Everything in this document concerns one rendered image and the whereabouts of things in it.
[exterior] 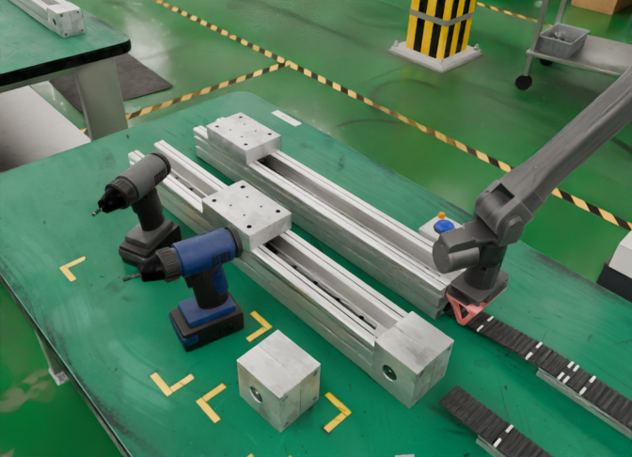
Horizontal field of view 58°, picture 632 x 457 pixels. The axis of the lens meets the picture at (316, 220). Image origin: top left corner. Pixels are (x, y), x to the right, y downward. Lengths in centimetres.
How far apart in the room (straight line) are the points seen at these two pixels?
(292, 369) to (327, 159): 78
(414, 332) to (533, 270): 41
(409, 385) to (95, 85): 187
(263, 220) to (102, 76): 147
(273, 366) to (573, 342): 58
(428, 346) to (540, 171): 33
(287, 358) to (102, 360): 35
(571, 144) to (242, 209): 62
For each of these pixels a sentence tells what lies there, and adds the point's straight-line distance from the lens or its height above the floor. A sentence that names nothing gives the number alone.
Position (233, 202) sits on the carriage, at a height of 90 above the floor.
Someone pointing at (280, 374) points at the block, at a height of 87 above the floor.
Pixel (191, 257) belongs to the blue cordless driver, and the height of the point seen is 99.
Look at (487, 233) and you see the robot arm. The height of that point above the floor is 101.
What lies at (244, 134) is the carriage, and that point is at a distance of 143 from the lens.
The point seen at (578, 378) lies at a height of 81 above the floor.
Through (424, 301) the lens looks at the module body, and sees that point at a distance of 114.
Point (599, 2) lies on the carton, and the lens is 593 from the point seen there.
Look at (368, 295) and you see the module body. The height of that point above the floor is 86.
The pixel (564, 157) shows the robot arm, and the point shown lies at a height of 115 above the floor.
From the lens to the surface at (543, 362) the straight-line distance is 110.
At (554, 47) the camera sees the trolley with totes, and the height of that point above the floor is 31.
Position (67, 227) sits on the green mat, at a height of 78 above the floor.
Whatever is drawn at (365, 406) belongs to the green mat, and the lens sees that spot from 101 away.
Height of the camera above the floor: 161
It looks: 38 degrees down
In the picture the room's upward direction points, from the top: 2 degrees clockwise
